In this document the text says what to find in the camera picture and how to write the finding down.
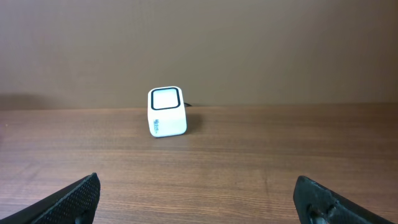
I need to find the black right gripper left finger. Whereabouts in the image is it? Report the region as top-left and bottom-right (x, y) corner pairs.
(1, 172), (101, 224)

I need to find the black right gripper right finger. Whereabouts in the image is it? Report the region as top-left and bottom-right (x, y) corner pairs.
(293, 175), (393, 224)

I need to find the white barcode scanner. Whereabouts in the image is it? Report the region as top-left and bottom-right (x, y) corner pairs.
(147, 86), (187, 138)

